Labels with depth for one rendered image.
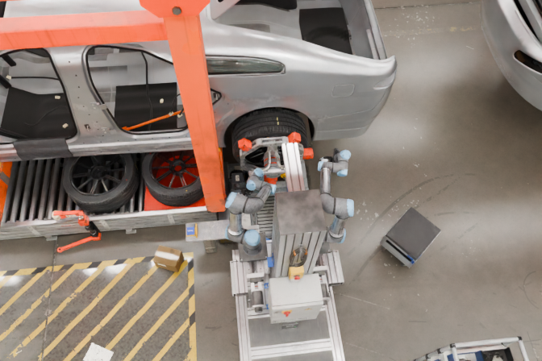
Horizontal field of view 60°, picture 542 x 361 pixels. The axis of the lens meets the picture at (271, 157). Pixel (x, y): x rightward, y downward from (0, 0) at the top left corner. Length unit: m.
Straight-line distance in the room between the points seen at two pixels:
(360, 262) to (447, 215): 1.05
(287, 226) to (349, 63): 1.56
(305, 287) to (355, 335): 1.35
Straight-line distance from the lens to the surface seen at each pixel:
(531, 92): 5.07
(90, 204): 4.53
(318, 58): 3.57
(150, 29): 2.44
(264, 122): 3.89
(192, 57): 2.53
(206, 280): 4.57
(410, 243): 4.50
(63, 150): 4.38
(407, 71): 6.03
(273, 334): 4.23
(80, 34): 2.52
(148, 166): 4.55
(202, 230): 4.25
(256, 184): 3.59
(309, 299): 3.26
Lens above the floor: 4.38
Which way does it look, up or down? 60 degrees down
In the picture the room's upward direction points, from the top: 3 degrees clockwise
